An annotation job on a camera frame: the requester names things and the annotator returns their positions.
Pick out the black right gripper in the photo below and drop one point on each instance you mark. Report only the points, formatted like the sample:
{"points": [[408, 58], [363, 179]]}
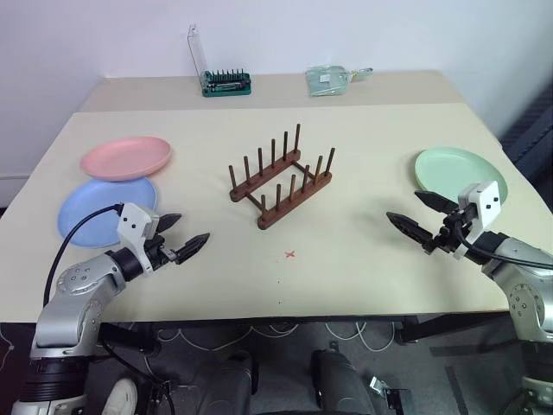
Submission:
{"points": [[449, 237]]}

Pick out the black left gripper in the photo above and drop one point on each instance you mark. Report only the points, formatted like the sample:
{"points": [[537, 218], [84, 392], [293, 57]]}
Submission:
{"points": [[157, 254]]}

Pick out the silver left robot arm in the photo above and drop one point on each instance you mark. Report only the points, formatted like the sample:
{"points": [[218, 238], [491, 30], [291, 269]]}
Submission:
{"points": [[73, 281]]}

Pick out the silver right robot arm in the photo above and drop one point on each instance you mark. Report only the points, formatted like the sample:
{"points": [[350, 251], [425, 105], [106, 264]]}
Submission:
{"points": [[518, 263]]}

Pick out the brown wooden plate rack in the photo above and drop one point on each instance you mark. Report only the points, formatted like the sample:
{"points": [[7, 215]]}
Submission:
{"points": [[283, 210]]}

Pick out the green plate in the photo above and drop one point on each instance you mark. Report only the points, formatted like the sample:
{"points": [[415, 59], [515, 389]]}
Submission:
{"points": [[453, 170]]}

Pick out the pink plate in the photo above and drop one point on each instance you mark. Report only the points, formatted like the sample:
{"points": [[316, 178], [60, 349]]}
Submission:
{"points": [[125, 157]]}

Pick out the blue plate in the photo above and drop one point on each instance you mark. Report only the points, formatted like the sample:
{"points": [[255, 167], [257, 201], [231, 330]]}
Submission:
{"points": [[86, 212]]}

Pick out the black ribbed chair back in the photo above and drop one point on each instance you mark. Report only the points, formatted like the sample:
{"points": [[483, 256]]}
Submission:
{"points": [[533, 134]]}

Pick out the green screwdriver bit set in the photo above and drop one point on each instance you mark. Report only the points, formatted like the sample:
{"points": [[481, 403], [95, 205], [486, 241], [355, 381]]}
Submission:
{"points": [[226, 85]]}

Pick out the dark rounded shape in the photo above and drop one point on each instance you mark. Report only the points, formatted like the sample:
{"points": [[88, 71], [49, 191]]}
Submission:
{"points": [[231, 384], [341, 384]]}

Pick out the clear bag with green item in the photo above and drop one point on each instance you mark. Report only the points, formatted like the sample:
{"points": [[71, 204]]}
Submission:
{"points": [[326, 80]]}

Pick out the white shoe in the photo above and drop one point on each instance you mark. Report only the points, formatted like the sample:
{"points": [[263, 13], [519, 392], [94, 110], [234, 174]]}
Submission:
{"points": [[121, 395]]}

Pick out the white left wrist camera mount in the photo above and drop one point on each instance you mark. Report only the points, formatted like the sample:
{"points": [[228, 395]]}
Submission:
{"points": [[131, 220]]}

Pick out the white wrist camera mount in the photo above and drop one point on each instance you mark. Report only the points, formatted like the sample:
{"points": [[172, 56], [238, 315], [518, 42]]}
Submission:
{"points": [[131, 220], [488, 199]]}

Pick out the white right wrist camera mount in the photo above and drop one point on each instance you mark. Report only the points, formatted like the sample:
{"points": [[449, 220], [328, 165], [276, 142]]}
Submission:
{"points": [[488, 199]]}

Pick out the black table frame bar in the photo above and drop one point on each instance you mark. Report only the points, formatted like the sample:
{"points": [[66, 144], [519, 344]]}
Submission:
{"points": [[453, 328]]}

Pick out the metal caster bracket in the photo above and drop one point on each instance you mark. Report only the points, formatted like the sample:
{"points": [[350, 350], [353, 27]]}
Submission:
{"points": [[389, 391]]}

